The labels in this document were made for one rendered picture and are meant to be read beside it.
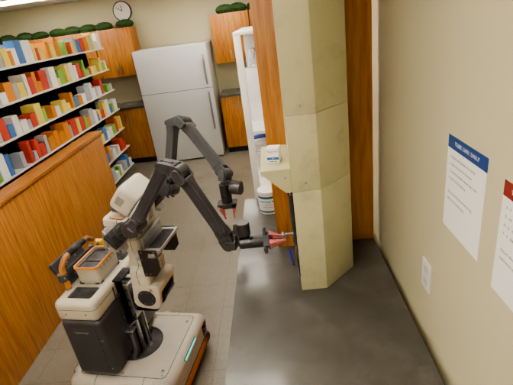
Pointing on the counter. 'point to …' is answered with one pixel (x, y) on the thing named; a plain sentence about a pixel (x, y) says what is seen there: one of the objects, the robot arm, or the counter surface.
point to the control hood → (277, 169)
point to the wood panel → (356, 22)
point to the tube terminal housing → (321, 193)
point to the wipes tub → (266, 199)
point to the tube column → (311, 54)
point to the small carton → (273, 153)
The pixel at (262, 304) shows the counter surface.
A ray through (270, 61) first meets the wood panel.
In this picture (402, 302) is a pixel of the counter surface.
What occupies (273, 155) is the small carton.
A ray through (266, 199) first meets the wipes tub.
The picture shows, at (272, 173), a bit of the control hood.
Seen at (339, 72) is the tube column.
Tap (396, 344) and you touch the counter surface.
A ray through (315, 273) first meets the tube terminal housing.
